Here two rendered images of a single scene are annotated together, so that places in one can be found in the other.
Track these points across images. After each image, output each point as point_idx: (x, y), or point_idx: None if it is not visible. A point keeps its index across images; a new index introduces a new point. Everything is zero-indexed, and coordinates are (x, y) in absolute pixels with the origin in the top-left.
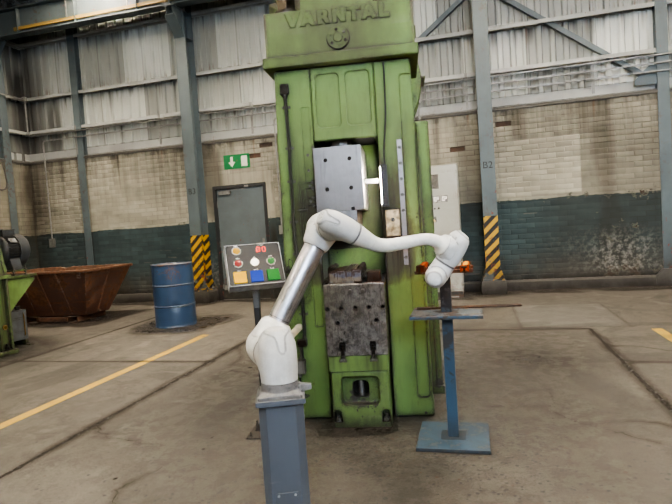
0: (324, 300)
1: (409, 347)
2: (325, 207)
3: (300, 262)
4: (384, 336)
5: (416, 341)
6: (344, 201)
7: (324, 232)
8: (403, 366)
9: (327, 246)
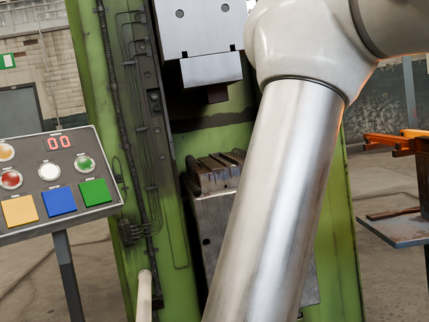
0: (199, 227)
1: (331, 276)
2: (179, 49)
3: (285, 158)
4: (311, 273)
5: (339, 264)
6: (214, 35)
7: (410, 8)
8: (323, 307)
9: (361, 86)
